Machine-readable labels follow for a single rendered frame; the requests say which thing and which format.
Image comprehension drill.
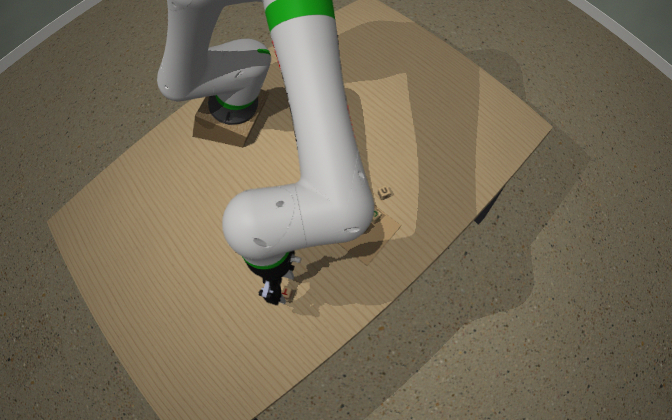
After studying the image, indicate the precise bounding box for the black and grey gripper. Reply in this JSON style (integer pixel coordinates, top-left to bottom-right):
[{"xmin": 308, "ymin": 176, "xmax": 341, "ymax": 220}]
[{"xmin": 258, "ymin": 265, "xmax": 294, "ymax": 306}]

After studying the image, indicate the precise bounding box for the tan flat mat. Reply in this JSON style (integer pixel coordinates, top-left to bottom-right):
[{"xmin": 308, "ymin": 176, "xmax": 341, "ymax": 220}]
[{"xmin": 338, "ymin": 205, "xmax": 401, "ymax": 266}]

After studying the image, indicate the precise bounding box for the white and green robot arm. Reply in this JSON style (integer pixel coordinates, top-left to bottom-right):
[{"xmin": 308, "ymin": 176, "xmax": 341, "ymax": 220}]
[{"xmin": 157, "ymin": 0, "xmax": 374, "ymax": 278}]

